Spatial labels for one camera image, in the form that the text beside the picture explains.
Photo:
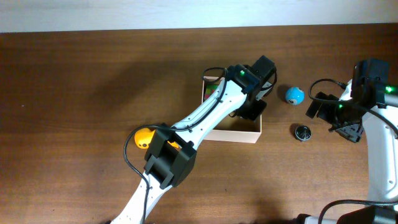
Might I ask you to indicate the black round cap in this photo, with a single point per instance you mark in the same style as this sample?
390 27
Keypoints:
302 133

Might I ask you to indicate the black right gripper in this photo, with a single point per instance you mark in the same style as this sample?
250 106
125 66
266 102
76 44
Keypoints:
352 133

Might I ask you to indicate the yellow rubber animal toy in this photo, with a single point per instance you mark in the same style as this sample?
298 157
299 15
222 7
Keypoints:
143 137

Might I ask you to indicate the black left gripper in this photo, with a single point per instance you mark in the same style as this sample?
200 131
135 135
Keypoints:
257 109

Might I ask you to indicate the beige cardboard box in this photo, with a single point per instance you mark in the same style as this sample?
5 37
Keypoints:
236 129

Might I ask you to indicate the blue white ball toy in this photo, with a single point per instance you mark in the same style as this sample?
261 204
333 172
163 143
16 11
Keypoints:
294 96

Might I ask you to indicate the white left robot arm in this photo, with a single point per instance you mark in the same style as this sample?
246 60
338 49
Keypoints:
173 149

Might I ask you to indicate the pastel rubik's cube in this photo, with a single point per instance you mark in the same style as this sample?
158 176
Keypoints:
208 90

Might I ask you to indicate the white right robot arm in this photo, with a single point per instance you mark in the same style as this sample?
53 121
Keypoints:
367 108

